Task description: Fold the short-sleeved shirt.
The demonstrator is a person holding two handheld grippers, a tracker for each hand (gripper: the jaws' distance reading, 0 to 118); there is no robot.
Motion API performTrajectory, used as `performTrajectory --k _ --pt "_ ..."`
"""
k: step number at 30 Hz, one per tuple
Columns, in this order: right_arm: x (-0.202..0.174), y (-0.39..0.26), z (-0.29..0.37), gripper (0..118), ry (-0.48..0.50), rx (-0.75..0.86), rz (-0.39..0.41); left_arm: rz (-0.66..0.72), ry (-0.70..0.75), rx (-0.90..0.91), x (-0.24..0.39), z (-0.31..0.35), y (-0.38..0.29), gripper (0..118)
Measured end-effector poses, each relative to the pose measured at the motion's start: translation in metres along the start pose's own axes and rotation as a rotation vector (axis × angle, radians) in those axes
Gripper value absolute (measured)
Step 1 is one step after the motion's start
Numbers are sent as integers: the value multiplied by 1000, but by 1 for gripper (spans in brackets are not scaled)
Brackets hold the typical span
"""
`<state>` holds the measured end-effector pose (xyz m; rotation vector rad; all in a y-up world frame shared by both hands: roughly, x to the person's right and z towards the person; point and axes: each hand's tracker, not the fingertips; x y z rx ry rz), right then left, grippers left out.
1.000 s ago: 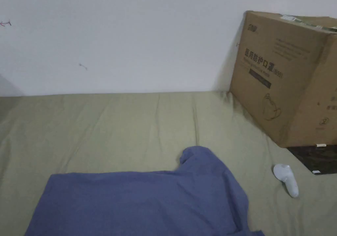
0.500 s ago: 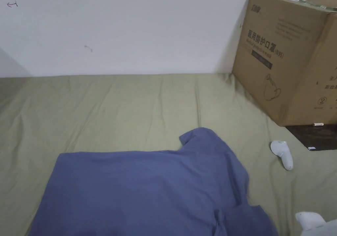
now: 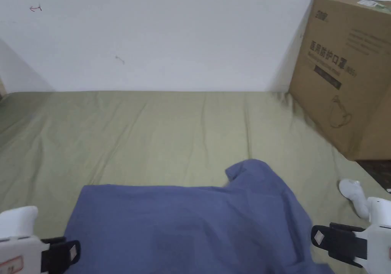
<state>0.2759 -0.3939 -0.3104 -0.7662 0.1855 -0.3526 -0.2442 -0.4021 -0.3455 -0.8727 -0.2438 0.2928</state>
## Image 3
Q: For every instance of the white hand controller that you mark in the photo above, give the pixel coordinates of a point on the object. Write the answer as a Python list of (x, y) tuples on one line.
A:
[(351, 191)]

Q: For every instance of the blue shirt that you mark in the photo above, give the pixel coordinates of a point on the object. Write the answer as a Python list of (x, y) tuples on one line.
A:
[(183, 225)]

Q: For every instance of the brown cardboard carton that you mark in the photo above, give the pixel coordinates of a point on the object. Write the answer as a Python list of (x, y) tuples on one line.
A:
[(351, 81)]

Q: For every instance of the dark patterned cloth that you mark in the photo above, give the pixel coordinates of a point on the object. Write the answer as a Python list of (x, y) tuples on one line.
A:
[(377, 171)]

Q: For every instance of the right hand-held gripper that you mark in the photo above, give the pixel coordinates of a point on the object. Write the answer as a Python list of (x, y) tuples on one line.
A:
[(380, 234)]

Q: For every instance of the bed with pale green sheet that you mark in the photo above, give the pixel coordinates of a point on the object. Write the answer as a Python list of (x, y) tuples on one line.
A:
[(152, 127)]

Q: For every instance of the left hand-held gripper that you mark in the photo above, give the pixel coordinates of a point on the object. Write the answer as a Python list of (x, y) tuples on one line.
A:
[(18, 243)]

